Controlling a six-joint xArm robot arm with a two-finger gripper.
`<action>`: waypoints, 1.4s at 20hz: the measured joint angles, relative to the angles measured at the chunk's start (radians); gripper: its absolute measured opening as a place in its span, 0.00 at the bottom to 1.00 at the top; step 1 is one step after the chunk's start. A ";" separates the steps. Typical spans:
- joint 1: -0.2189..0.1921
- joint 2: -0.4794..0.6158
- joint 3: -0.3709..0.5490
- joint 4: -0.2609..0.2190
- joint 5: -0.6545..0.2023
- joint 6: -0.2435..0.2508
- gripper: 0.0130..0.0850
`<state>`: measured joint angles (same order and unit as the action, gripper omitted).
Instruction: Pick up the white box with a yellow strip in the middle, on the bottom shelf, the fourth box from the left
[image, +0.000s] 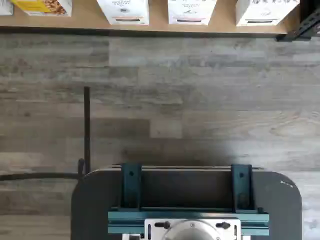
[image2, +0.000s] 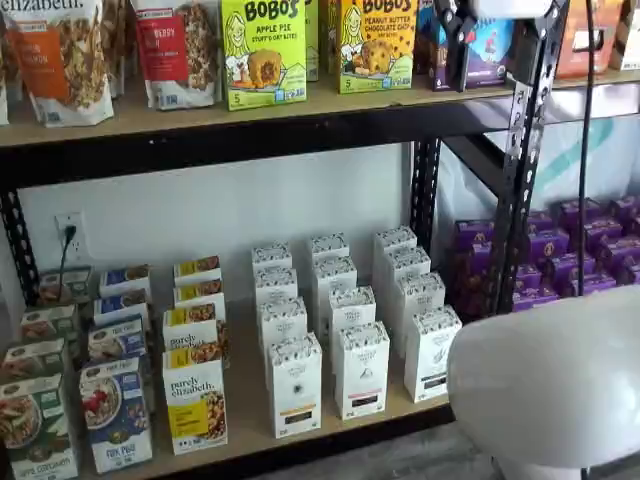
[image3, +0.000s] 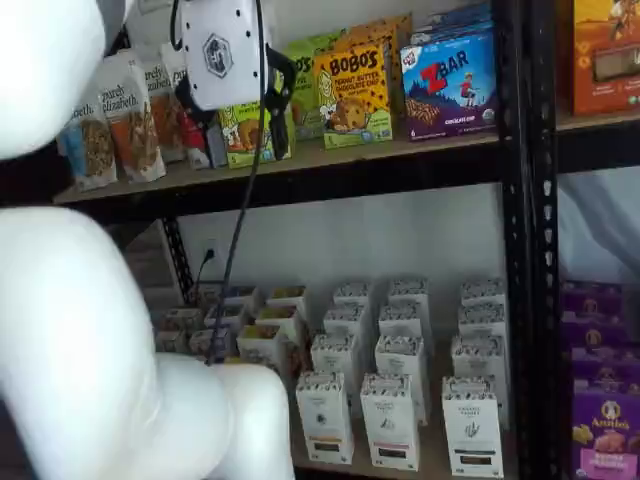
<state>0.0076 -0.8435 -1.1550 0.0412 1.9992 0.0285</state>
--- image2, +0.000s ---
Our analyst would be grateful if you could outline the white box black strip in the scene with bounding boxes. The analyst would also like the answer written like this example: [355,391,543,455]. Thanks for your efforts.
[374,225,419,257]
[403,304,463,404]
[395,271,447,322]
[384,245,433,287]

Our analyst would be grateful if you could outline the yellow purely elizabeth box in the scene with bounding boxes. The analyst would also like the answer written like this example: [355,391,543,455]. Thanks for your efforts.
[161,302,222,354]
[172,255,223,287]
[172,278,227,312]
[161,346,230,457]

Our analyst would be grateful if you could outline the purple Annie's box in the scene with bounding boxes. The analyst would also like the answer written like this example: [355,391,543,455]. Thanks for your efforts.
[454,219,497,252]
[541,254,582,287]
[611,196,640,222]
[511,286,560,313]
[526,209,555,234]
[594,236,640,274]
[526,229,572,262]
[514,261,545,295]
[581,219,625,252]
[556,198,605,229]
[569,274,620,300]
[451,244,502,311]

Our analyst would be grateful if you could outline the particle board shelf panel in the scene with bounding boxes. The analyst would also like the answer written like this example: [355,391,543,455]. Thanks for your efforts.
[74,279,454,480]
[549,66,640,92]
[0,68,522,149]

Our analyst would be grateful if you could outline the green Bobo's apple pie box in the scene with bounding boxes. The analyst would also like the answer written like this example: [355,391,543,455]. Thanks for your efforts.
[220,0,309,113]
[303,0,322,84]

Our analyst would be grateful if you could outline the blue oatmeal box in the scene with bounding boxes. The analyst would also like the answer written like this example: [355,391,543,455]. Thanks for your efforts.
[98,264,153,299]
[79,356,155,475]
[93,288,152,327]
[86,315,147,365]

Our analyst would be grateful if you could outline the yellow Bobo's peanut butter box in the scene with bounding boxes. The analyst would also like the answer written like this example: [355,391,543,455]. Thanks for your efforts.
[339,0,419,96]
[319,0,344,77]

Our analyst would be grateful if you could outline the green oatmeal box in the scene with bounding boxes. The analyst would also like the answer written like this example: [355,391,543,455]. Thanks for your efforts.
[36,265,94,308]
[19,305,82,347]
[0,338,70,387]
[0,373,80,480]

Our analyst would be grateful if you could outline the blue Z Bar box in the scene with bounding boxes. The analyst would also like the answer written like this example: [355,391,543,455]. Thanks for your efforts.
[415,0,517,93]

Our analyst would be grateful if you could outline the orange snack box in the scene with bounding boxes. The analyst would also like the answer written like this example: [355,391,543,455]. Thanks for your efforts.
[553,0,627,81]

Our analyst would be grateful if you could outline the pale cardboard box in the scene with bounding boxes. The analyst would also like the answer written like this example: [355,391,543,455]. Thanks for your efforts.
[612,0,640,72]

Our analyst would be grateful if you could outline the black metal shelving rack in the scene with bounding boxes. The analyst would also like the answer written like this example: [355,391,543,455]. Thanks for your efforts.
[0,0,572,480]

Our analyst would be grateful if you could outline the black spring clamp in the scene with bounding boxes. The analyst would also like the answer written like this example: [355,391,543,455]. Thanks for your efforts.
[433,0,483,94]

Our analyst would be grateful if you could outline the red label granola bag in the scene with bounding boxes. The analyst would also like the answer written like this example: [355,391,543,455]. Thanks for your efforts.
[131,0,223,112]

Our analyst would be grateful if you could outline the orange label granola bag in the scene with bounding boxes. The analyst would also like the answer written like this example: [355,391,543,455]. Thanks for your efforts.
[101,0,136,99]
[13,0,116,128]

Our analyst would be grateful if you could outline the white clamped device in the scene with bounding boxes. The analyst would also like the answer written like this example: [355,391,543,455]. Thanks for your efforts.
[471,0,554,22]

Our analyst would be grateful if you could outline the white plastic sheet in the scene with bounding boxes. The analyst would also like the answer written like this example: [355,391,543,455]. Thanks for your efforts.
[436,116,640,222]

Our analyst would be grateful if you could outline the white wall outlet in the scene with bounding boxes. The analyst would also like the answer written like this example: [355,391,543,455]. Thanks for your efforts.
[53,211,87,263]

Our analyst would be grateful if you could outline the thin black hanging cable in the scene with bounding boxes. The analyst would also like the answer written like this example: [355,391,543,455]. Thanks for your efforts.
[576,0,602,299]

